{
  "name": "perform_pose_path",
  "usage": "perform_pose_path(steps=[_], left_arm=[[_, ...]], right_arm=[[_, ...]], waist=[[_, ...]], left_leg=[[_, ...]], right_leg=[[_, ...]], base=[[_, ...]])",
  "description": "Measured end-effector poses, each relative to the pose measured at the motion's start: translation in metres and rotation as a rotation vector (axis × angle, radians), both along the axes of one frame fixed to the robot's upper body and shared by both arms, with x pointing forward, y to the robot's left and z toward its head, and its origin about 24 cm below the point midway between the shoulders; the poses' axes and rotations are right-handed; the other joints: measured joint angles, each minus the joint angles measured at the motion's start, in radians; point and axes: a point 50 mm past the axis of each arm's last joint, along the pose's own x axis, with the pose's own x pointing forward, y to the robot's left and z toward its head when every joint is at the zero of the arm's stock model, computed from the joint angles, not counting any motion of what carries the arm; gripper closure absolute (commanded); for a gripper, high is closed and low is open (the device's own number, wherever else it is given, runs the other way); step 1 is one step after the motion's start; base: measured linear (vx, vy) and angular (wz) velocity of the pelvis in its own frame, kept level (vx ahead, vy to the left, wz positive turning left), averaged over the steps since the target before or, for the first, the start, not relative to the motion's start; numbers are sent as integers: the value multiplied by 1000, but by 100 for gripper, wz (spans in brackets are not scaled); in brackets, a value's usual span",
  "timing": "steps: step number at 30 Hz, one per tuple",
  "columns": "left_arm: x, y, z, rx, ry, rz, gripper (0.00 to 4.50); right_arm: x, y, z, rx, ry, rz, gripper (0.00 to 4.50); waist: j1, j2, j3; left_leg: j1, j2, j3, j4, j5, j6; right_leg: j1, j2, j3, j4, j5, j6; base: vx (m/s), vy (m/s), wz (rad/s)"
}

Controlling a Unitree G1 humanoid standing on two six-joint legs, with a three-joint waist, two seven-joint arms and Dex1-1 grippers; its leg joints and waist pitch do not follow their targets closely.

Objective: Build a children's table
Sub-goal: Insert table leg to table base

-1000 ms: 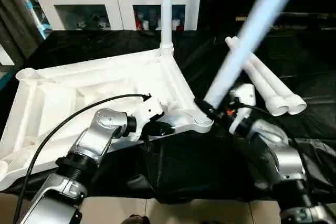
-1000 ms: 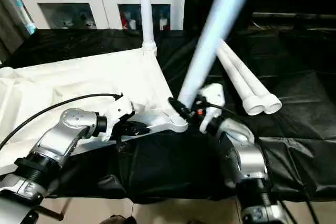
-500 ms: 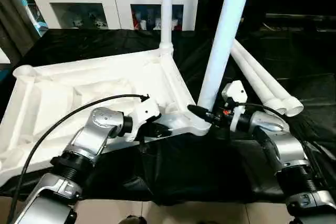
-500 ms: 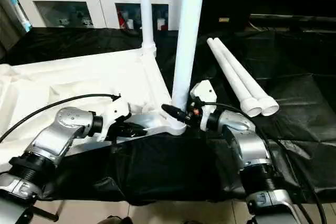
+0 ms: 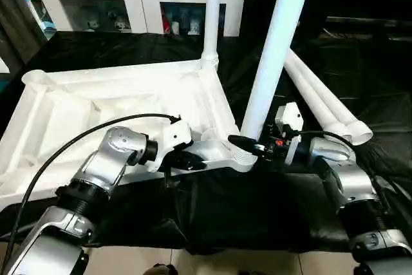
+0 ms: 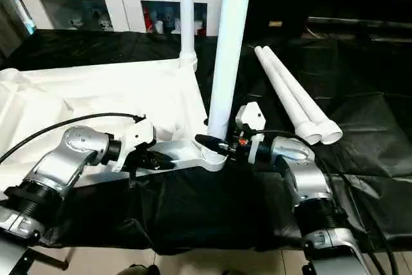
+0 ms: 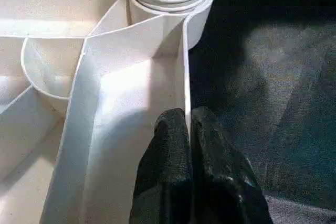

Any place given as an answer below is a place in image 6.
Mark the white plastic table leg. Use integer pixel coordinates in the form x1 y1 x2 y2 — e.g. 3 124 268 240
262 45 344 146
253 46 323 146
178 0 198 71
201 0 256 162

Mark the white plastic table top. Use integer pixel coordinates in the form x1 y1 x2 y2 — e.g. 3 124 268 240
0 57 228 189

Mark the black work surface mat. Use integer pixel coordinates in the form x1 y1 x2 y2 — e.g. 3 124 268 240
0 28 412 255

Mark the red item in cabinet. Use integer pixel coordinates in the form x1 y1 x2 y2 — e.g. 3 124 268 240
144 7 153 33

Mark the grey metal bar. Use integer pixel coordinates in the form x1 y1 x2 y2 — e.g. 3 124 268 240
307 16 412 28

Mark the grey curtain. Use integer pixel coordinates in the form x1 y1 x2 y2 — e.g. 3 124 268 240
0 0 23 60

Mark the white teal patterned roll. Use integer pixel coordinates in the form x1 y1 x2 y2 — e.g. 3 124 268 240
5 0 35 36

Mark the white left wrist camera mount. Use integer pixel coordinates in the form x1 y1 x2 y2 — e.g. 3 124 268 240
113 114 158 173

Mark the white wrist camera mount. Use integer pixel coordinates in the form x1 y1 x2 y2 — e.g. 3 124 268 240
234 101 268 164
113 114 158 173

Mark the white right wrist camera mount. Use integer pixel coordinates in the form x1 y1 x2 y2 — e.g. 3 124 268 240
234 101 268 164

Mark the black left wrist camera cable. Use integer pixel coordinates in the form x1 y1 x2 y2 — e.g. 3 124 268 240
0 113 148 164

